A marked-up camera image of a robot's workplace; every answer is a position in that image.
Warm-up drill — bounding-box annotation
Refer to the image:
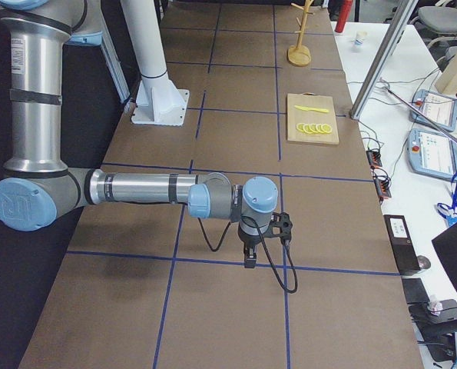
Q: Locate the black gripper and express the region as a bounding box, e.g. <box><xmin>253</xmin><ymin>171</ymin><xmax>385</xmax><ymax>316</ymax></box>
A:
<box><xmin>238</xmin><ymin>221</ymin><xmax>271</xmax><ymax>268</ymax></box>

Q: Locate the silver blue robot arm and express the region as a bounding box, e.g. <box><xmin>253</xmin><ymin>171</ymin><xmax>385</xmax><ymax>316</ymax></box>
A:
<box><xmin>0</xmin><ymin>1</ymin><xmax>278</xmax><ymax>268</ymax></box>

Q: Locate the wooden cup storage rack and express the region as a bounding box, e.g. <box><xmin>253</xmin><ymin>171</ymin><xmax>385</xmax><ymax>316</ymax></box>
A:
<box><xmin>286</xmin><ymin>0</ymin><xmax>313</xmax><ymax>67</ymax></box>

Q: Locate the white paper cup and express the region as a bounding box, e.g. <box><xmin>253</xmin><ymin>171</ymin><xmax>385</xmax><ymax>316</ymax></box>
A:
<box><xmin>353</xmin><ymin>30</ymin><xmax>368</xmax><ymax>52</ymax></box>

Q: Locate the lemon slice one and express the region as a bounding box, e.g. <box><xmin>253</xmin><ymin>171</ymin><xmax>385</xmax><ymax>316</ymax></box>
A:
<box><xmin>296</xmin><ymin>123</ymin><xmax>305</xmax><ymax>133</ymax></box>

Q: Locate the lemon slice two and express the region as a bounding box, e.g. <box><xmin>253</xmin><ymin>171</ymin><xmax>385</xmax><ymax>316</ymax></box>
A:
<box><xmin>303</xmin><ymin>124</ymin><xmax>313</xmax><ymax>134</ymax></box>

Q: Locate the lemon slice three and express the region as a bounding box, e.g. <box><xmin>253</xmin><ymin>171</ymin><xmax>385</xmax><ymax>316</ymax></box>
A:
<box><xmin>310</xmin><ymin>124</ymin><xmax>320</xmax><ymax>133</ymax></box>

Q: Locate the lemon slice four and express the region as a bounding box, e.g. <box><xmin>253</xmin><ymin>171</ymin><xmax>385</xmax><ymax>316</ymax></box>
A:
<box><xmin>315</xmin><ymin>124</ymin><xmax>326</xmax><ymax>134</ymax></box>

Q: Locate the wooden cutting board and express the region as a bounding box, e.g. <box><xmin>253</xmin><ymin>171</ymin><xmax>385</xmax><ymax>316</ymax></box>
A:
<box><xmin>286</xmin><ymin>94</ymin><xmax>339</xmax><ymax>145</ymax></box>

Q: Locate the orange black adapter two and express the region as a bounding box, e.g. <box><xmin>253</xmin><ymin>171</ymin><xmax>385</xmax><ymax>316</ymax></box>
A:
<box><xmin>373</xmin><ymin>171</ymin><xmax>392</xmax><ymax>201</ymax></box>

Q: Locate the black box with label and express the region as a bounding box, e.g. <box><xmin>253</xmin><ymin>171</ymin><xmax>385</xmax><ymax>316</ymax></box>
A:
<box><xmin>383</xmin><ymin>214</ymin><xmax>420</xmax><ymax>276</ymax></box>

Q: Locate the yellow plastic knife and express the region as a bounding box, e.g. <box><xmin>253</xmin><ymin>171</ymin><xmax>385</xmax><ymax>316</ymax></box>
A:
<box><xmin>293</xmin><ymin>105</ymin><xmax>330</xmax><ymax>114</ymax></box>

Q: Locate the orange black adapter one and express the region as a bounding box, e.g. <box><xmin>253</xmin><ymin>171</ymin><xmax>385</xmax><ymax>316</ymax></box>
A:
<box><xmin>366</xmin><ymin>149</ymin><xmax>382</xmax><ymax>168</ymax></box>

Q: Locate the black computer mouse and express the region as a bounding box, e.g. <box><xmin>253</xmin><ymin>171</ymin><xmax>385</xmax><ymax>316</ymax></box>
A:
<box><xmin>417</xmin><ymin>255</ymin><xmax>431</xmax><ymax>271</ymax></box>

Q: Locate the black monitor stand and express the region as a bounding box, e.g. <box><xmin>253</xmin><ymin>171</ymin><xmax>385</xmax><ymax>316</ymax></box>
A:
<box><xmin>409</xmin><ymin>299</ymin><xmax>457</xmax><ymax>361</ymax></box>

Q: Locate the near teach pendant tablet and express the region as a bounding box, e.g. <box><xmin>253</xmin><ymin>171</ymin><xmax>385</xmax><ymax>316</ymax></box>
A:
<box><xmin>407</xmin><ymin>128</ymin><xmax>457</xmax><ymax>181</ymax></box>

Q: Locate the teach pendant tablet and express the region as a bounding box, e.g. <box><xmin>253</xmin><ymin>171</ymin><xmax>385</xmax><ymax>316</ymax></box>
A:
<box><xmin>407</xmin><ymin>128</ymin><xmax>457</xmax><ymax>181</ymax></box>
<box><xmin>412</xmin><ymin>89</ymin><xmax>457</xmax><ymax>132</ymax></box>

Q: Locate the far teach pendant tablet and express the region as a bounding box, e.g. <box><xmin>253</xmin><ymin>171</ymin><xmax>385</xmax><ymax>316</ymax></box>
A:
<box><xmin>412</xmin><ymin>89</ymin><xmax>457</xmax><ymax>132</ymax></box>

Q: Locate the silver grabber stick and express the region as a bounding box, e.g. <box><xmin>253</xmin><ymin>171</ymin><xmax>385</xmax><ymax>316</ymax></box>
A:
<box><xmin>377</xmin><ymin>82</ymin><xmax>457</xmax><ymax>158</ymax></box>

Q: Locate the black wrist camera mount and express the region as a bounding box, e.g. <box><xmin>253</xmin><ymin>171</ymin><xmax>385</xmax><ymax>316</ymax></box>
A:
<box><xmin>267</xmin><ymin>212</ymin><xmax>293</xmax><ymax>246</ymax></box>

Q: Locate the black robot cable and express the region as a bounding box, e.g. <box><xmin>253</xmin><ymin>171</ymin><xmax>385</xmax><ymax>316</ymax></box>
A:
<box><xmin>198</xmin><ymin>214</ymin><xmax>299</xmax><ymax>294</ymax></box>

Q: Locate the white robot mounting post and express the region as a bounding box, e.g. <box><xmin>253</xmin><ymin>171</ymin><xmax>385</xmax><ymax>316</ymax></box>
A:
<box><xmin>121</xmin><ymin>0</ymin><xmax>190</xmax><ymax>126</ymax></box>

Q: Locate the aluminium frame post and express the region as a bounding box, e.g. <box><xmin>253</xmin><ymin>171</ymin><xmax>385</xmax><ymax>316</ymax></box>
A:
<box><xmin>349</xmin><ymin>0</ymin><xmax>419</xmax><ymax>120</ymax></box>

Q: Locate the blue lanyard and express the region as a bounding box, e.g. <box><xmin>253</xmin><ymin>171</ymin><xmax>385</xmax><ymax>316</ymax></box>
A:
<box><xmin>436</xmin><ymin>171</ymin><xmax>457</xmax><ymax>228</ymax></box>

